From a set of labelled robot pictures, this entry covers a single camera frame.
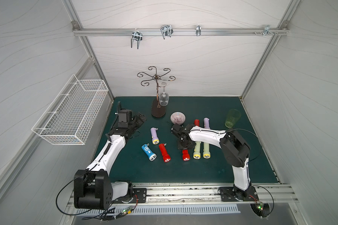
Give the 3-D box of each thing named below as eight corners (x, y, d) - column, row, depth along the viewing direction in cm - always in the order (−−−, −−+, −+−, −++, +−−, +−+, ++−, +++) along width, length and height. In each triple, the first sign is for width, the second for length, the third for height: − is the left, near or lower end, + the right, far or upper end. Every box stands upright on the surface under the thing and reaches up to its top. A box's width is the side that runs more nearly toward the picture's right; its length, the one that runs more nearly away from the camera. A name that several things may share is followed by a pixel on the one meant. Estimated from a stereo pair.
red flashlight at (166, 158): (164, 163, 86) (164, 161, 84) (158, 145, 93) (158, 144, 92) (171, 160, 87) (171, 159, 85) (165, 143, 95) (165, 142, 93)
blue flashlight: (150, 162, 86) (149, 160, 84) (141, 148, 92) (141, 146, 90) (157, 157, 88) (157, 155, 86) (148, 143, 94) (148, 142, 92)
